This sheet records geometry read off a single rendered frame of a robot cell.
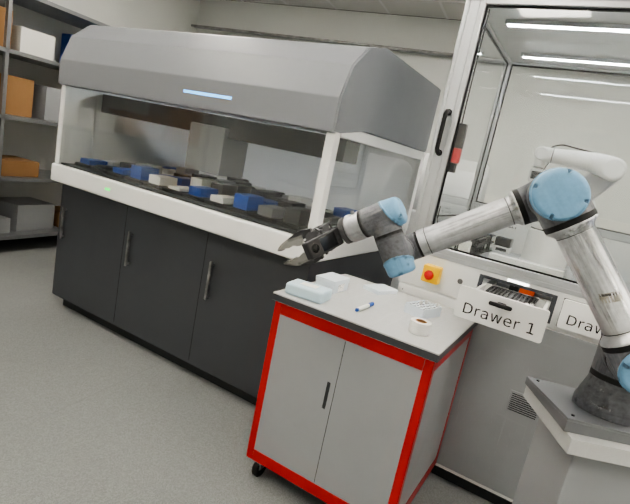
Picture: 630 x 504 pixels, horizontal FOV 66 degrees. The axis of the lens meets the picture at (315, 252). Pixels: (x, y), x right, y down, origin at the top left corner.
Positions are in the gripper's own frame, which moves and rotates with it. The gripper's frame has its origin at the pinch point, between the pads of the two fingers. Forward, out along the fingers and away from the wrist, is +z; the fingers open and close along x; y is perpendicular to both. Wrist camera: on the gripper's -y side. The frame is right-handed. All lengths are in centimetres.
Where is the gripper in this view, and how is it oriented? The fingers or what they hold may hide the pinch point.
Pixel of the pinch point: (283, 256)
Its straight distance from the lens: 136.1
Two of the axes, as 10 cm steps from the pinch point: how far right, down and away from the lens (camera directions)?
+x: -4.1, -9.0, -1.2
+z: -8.4, 3.2, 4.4
